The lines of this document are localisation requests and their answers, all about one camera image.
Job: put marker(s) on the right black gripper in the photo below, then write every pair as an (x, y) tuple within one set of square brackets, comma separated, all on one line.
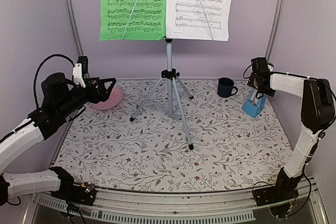
[(269, 92)]

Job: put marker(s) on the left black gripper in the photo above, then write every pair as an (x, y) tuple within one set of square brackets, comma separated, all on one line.
[(103, 94)]

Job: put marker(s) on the blue metronome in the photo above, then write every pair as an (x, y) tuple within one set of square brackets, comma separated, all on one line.
[(254, 104)]

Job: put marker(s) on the light blue music stand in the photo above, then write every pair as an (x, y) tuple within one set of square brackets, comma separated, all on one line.
[(172, 77)]

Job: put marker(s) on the white sheet music page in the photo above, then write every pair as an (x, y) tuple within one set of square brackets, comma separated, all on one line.
[(197, 19)]

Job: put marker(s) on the green sheet music page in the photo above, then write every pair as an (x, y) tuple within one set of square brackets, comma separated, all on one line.
[(132, 19)]

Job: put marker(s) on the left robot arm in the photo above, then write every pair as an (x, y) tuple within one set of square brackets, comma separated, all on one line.
[(62, 97)]

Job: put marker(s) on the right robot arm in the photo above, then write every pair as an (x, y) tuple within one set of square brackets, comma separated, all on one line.
[(317, 114)]

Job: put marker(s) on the pink plate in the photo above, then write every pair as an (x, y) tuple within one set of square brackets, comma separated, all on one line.
[(113, 100)]

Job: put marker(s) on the dark blue mug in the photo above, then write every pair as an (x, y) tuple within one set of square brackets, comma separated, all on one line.
[(226, 88)]

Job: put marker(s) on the floral patterned table mat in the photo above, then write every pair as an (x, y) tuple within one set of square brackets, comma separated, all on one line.
[(218, 147)]

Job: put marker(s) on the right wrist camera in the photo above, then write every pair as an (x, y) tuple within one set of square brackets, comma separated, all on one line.
[(260, 65)]

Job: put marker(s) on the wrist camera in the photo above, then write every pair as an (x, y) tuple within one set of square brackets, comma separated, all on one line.
[(260, 65), (80, 68)]

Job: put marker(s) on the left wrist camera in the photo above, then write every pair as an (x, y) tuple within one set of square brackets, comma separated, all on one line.
[(80, 68)]

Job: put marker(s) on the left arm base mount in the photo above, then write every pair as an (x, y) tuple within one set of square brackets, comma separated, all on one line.
[(84, 194)]

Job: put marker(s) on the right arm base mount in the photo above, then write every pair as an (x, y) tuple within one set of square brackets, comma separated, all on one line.
[(266, 194)]

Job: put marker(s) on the metal front rail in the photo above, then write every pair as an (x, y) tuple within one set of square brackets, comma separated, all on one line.
[(120, 206)]

